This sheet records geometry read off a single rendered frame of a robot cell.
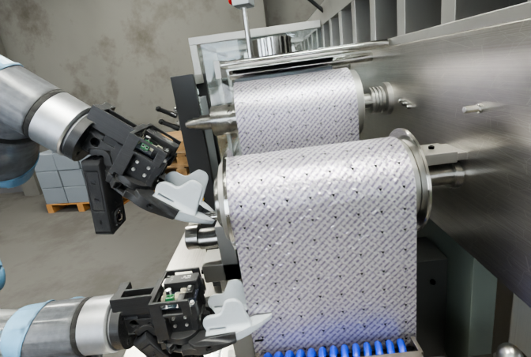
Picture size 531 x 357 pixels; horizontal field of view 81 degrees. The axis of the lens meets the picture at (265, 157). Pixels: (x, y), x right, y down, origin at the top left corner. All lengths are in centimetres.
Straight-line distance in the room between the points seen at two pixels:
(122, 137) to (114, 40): 456
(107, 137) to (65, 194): 432
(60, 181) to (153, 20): 240
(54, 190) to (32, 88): 437
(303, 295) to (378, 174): 19
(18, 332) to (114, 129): 30
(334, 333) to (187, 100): 52
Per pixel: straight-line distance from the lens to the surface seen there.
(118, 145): 45
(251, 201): 40
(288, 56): 66
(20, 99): 48
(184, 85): 71
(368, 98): 70
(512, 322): 84
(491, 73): 44
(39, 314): 57
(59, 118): 45
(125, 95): 497
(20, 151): 54
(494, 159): 45
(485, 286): 58
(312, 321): 50
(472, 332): 62
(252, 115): 60
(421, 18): 67
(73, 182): 460
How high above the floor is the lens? 142
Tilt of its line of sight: 16 degrees down
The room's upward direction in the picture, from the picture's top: 8 degrees counter-clockwise
